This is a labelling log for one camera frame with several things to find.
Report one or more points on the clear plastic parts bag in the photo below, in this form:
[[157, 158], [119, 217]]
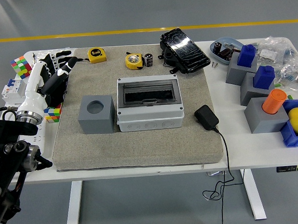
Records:
[[293, 75], [273, 50]]

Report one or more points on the black power adapter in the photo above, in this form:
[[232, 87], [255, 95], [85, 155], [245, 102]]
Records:
[[206, 117]]

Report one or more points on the grey electrical junction box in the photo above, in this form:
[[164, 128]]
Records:
[[149, 119]]

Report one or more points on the black wrapped flat device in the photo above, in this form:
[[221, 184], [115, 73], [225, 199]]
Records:
[[186, 52]]

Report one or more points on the white power strip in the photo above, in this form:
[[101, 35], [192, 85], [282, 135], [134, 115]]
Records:
[[41, 137]]

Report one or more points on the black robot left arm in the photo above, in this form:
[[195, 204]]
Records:
[[9, 159]]

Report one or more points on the large colourful puzzle cube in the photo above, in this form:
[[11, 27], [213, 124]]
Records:
[[20, 67]]

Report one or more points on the grey block holder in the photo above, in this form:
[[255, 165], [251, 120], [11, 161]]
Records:
[[234, 72], [248, 91], [259, 121]]

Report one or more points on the black table control panel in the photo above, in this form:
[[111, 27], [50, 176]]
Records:
[[292, 168]]

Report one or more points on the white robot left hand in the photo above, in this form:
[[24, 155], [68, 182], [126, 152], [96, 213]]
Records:
[[33, 98]]

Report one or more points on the small green part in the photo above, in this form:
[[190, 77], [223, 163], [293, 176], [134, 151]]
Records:
[[277, 85], [290, 97]]

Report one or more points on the dark brown capacitor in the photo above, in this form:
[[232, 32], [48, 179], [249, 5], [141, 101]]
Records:
[[226, 53]]

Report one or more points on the round yellow tape measure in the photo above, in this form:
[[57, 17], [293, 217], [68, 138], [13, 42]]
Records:
[[133, 60]]

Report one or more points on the smoked transparent box lid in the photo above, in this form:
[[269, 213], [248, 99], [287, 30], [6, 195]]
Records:
[[148, 92]]

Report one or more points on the orange cylinder battery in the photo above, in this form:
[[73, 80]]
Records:
[[273, 101]]

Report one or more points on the white circuit breaker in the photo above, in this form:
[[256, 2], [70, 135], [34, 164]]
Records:
[[10, 94]]

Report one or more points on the grey block with round hole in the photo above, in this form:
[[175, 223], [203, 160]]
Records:
[[97, 124]]

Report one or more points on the square yellow tape measure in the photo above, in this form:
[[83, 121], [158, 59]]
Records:
[[97, 55]]

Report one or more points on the blue bottle-shaped block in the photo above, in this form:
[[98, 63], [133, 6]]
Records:
[[246, 55], [263, 77]]

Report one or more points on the black capacitor with silver band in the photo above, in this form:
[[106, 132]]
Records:
[[149, 59]]

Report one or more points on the blue-grey oval dish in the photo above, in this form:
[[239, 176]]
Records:
[[225, 41]]

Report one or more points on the thin metal screwdriver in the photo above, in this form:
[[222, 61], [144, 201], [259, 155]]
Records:
[[33, 57]]

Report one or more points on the blue plastic bin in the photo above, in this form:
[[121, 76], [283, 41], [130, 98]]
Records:
[[290, 134]]

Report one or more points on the grey-brown table mat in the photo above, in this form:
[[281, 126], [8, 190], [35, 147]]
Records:
[[141, 147]]

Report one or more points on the white table leg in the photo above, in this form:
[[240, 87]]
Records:
[[74, 208], [254, 196]]

